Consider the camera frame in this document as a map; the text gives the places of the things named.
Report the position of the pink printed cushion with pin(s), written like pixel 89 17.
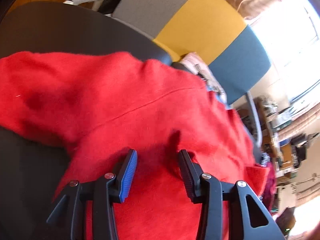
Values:
pixel 196 65

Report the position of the red knit sweater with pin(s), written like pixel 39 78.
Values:
pixel 71 117

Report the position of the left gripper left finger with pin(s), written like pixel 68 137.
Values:
pixel 66 217

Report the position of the wooden side shelf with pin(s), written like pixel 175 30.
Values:
pixel 258 122

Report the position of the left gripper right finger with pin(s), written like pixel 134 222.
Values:
pixel 248 217

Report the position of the grey yellow blue armchair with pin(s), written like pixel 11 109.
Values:
pixel 211 28

